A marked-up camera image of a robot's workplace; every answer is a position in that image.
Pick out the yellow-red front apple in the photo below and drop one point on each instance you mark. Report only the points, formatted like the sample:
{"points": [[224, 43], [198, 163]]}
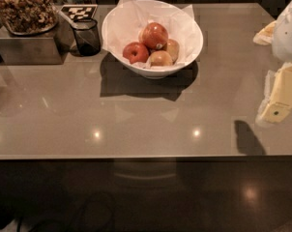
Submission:
{"points": [[160, 58]]}

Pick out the black white marker tag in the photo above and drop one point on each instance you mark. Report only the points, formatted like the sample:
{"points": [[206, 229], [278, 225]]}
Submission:
{"points": [[78, 12]]}

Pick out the glass jar of snacks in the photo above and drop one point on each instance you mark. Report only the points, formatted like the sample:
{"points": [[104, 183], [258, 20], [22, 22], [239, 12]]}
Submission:
{"points": [[28, 17]]}

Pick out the large red top apple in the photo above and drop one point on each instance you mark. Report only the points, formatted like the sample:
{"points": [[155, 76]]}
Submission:
{"points": [[154, 36]]}

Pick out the white paper bowl liner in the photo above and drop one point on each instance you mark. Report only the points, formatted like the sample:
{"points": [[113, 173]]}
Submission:
{"points": [[126, 20]]}

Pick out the red left apple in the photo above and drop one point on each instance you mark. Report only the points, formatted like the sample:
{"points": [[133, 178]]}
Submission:
{"points": [[136, 52]]}

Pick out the metal box stand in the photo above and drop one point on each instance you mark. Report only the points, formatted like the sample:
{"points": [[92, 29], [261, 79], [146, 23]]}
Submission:
{"points": [[49, 48]]}

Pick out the yellow-red right apple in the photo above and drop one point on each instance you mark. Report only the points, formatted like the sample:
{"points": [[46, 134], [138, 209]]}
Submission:
{"points": [[172, 47]]}

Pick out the yellow-red apple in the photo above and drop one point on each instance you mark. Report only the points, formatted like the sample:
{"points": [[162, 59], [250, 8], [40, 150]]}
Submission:
{"points": [[160, 58], [172, 47]]}

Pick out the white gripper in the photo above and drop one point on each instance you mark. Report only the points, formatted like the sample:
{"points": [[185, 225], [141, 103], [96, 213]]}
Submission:
{"points": [[287, 38]]}

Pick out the white ceramic bowl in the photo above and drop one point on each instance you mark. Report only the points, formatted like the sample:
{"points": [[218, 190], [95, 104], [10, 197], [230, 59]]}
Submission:
{"points": [[152, 71]]}

